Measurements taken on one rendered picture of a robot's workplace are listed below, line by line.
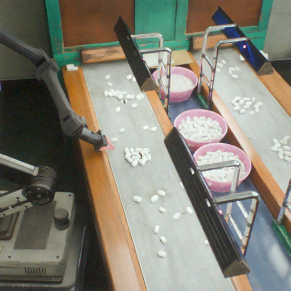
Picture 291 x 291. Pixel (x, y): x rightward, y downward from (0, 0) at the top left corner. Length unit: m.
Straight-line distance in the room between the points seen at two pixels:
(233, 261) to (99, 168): 0.91
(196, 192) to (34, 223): 0.99
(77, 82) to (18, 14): 1.21
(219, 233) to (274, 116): 1.20
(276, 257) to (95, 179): 0.81
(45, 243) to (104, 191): 0.41
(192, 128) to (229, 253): 1.07
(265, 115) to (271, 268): 0.91
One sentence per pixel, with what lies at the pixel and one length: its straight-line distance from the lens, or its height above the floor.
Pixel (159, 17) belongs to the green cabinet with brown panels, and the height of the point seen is 1.00.
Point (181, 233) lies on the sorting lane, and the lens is 1.84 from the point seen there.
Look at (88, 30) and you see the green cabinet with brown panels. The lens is 2.73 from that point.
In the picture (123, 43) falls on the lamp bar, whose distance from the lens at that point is 2.35.
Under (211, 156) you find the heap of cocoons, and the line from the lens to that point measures 2.17.
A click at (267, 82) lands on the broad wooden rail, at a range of 2.71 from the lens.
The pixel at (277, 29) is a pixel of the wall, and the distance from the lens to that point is 4.15.
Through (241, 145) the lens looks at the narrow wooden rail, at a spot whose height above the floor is 0.76.
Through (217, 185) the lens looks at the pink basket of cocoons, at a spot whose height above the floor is 0.73.
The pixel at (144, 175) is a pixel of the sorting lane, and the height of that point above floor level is 0.74.
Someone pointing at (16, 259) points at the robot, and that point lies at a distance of 2.15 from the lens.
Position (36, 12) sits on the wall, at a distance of 3.68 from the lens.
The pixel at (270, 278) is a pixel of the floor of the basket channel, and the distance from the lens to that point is 1.86.
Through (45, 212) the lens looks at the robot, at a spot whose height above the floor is 0.48.
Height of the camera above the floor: 2.18
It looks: 41 degrees down
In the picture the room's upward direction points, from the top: 1 degrees clockwise
